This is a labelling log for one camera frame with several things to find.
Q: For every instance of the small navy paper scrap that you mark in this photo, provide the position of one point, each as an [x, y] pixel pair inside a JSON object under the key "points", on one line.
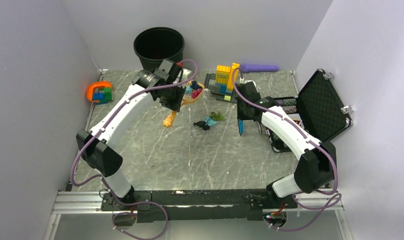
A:
{"points": [[194, 85]]}

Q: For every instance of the large green paper scrap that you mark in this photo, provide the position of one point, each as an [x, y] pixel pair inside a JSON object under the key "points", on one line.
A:
{"points": [[217, 116]]}

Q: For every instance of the orange holder with bricks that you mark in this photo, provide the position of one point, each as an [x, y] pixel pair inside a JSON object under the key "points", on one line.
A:
{"points": [[100, 92]]}

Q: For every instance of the teal paper scrap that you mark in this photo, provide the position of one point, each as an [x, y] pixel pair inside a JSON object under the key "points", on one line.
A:
{"points": [[210, 122]]}

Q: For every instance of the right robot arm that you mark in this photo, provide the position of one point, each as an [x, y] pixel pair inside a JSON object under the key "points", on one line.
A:
{"points": [[316, 160]]}

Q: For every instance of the blue hand brush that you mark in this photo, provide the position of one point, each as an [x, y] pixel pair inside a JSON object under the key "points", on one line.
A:
{"points": [[240, 126]]}

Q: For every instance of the small magenta paper scrap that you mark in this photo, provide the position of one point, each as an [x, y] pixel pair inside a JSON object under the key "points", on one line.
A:
{"points": [[195, 93]]}

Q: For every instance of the black poker chip case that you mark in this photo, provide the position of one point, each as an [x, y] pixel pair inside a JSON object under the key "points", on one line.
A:
{"points": [[317, 108]]}

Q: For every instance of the grey brick baseplate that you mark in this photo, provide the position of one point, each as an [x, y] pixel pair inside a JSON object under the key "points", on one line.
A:
{"points": [[209, 84]]}

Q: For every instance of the light blue paper scrap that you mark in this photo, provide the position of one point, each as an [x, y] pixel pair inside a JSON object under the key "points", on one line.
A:
{"points": [[188, 90]]}

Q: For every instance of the orange slotted scoop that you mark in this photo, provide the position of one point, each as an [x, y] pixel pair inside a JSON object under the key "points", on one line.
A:
{"points": [[169, 120]]}

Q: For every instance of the black paper scrap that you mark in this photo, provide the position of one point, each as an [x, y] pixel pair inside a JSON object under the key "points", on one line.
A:
{"points": [[202, 124]]}

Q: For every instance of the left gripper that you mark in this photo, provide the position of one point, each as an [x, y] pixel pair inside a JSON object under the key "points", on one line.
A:
{"points": [[176, 104]]}

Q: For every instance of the black plastic trash bin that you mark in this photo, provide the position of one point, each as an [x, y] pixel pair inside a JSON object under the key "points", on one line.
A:
{"points": [[155, 44]]}

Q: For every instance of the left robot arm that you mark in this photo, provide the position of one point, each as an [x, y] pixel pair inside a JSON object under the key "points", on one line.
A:
{"points": [[165, 83]]}

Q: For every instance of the purple cylindrical handle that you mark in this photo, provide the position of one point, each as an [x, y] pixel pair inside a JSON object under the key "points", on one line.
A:
{"points": [[252, 68]]}

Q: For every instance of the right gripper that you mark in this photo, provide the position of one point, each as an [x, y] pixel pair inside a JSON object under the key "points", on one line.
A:
{"points": [[240, 115]]}

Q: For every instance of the yellow blue brick tower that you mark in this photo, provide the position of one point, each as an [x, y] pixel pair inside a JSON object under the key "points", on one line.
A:
{"points": [[223, 78]]}

